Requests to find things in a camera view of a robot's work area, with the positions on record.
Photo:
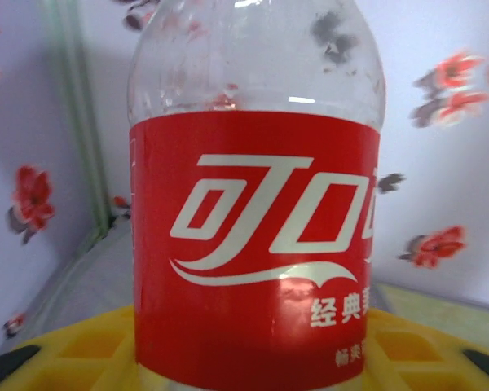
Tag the aluminium frame post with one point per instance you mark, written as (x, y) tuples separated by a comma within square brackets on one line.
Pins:
[(81, 122)]

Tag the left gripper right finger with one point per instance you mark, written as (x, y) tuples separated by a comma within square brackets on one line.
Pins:
[(424, 358)]

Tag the red-label cola bottle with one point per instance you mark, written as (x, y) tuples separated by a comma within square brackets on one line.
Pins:
[(252, 203)]

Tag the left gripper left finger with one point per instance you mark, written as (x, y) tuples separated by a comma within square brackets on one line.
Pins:
[(77, 358)]

